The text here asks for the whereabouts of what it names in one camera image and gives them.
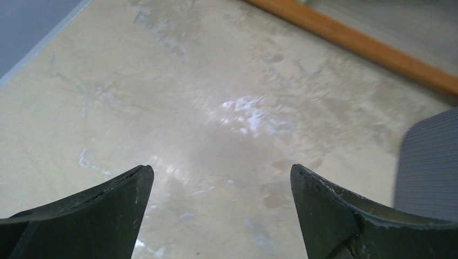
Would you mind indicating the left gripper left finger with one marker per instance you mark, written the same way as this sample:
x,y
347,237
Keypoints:
x,y
99,222

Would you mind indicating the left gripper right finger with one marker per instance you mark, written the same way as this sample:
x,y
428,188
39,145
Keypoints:
x,y
338,223

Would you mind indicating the grey mesh waste bin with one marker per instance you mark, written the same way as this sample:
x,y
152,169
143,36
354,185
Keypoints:
x,y
426,180

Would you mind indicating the wooden slatted shelf rack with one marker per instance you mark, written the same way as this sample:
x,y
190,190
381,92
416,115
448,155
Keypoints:
x,y
360,43

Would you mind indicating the aluminium table edge rail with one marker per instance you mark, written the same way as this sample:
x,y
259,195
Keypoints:
x,y
28,25

